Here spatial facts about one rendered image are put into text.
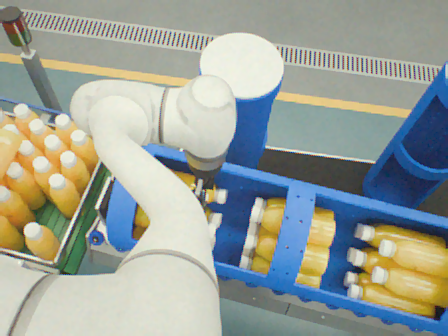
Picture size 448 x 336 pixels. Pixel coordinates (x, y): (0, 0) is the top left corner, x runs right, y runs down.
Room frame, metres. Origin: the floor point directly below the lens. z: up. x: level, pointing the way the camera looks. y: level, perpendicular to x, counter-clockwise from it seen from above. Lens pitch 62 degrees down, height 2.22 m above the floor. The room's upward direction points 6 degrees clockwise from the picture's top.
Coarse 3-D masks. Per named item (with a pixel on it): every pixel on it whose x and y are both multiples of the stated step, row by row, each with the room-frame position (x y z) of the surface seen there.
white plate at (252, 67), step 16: (208, 48) 1.09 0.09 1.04; (224, 48) 1.09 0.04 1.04; (240, 48) 1.10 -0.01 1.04; (256, 48) 1.11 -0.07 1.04; (272, 48) 1.12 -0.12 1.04; (208, 64) 1.02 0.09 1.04; (224, 64) 1.02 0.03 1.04; (240, 64) 1.03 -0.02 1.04; (256, 64) 1.04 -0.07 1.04; (272, 64) 1.05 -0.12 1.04; (224, 80) 0.96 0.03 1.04; (240, 80) 0.97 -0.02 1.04; (256, 80) 0.97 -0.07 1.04; (272, 80) 0.98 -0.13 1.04; (240, 96) 0.90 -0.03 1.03; (256, 96) 0.91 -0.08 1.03
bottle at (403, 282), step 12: (384, 276) 0.34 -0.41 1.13; (396, 276) 0.34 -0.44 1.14; (408, 276) 0.34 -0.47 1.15; (420, 276) 0.35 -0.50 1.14; (432, 276) 0.35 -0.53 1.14; (396, 288) 0.32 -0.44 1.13; (408, 288) 0.32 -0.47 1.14; (420, 288) 0.32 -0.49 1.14; (432, 288) 0.32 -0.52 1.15; (444, 288) 0.32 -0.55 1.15; (420, 300) 0.30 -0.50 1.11; (432, 300) 0.30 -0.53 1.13; (444, 300) 0.30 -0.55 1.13
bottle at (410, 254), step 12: (408, 240) 0.42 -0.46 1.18; (396, 252) 0.39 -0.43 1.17; (408, 252) 0.39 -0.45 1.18; (420, 252) 0.39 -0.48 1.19; (432, 252) 0.39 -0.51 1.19; (444, 252) 0.40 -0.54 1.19; (408, 264) 0.37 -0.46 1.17; (420, 264) 0.37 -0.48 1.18; (432, 264) 0.37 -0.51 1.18; (444, 264) 0.37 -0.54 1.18; (444, 276) 0.35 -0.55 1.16
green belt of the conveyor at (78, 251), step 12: (96, 192) 0.58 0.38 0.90; (48, 204) 0.52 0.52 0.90; (96, 204) 0.54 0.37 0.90; (36, 216) 0.48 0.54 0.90; (48, 216) 0.48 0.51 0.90; (60, 216) 0.49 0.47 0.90; (84, 216) 0.50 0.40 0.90; (96, 216) 0.51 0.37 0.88; (60, 228) 0.45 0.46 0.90; (84, 228) 0.46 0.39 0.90; (60, 240) 0.41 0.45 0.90; (72, 240) 0.42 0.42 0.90; (84, 240) 0.43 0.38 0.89; (24, 252) 0.37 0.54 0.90; (72, 252) 0.38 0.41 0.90; (84, 252) 0.40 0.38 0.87; (60, 264) 0.34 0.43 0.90; (72, 264) 0.35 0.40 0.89
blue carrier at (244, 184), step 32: (160, 160) 0.63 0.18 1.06; (256, 192) 0.57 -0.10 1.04; (288, 192) 0.49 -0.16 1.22; (320, 192) 0.51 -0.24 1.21; (128, 224) 0.38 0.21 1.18; (224, 224) 0.50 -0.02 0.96; (288, 224) 0.41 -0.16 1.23; (352, 224) 0.52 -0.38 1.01; (416, 224) 0.51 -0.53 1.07; (224, 256) 0.40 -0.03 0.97; (288, 256) 0.34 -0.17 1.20; (288, 288) 0.29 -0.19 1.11; (320, 288) 0.33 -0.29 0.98; (416, 320) 0.25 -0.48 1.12
